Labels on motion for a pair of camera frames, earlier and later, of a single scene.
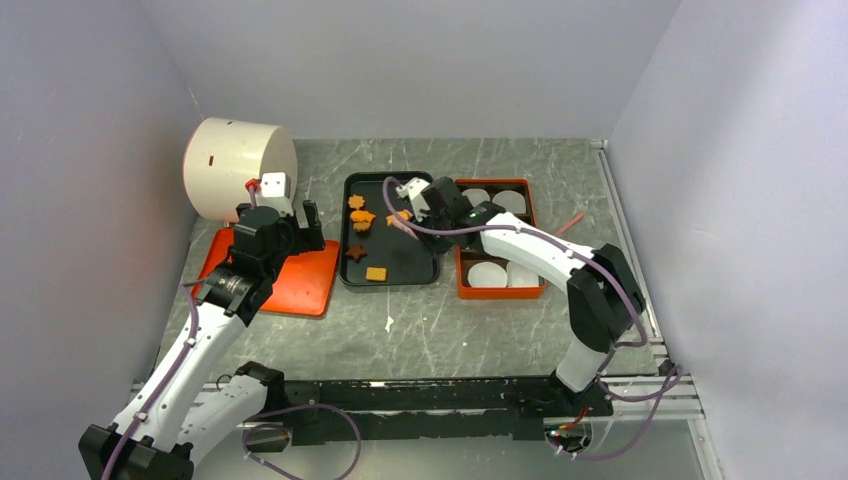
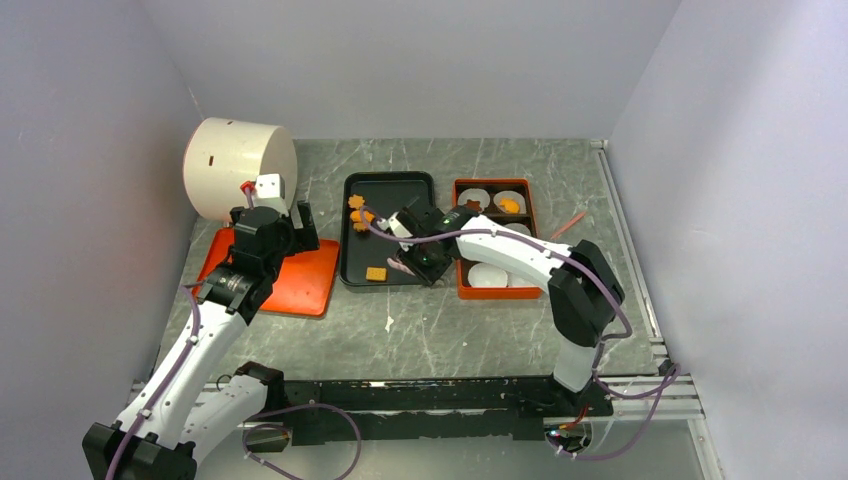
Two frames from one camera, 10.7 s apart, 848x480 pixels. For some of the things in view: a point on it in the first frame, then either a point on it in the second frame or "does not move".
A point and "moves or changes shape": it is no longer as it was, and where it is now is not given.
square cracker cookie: x=376 y=273 does not move
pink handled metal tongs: x=403 y=226 moves or changes shape
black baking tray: x=373 y=253 does not move
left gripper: x=312 y=238 does not move
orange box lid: x=305 y=287 does not move
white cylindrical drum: x=222 y=154 does not move
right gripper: x=434 y=246 to x=429 y=276
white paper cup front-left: x=487 y=275 does not move
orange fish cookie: x=405 y=215 moves or changes shape
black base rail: x=432 y=409 does not move
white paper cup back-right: x=511 y=201 does not move
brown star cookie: x=356 y=251 moves or changes shape
